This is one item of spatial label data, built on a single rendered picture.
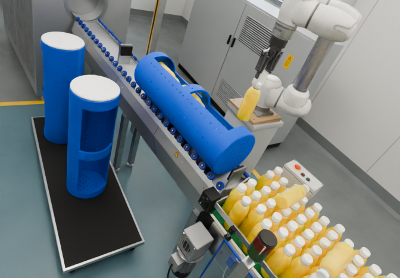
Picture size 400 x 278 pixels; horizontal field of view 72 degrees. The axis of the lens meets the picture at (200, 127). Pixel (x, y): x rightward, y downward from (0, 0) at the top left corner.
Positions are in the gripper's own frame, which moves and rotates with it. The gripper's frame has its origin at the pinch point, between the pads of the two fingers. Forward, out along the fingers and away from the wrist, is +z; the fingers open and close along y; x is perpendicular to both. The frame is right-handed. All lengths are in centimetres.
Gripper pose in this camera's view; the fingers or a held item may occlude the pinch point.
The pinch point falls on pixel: (259, 78)
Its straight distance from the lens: 132.2
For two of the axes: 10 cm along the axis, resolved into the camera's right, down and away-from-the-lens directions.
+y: -7.6, 1.6, -6.3
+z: -3.1, 7.7, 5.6
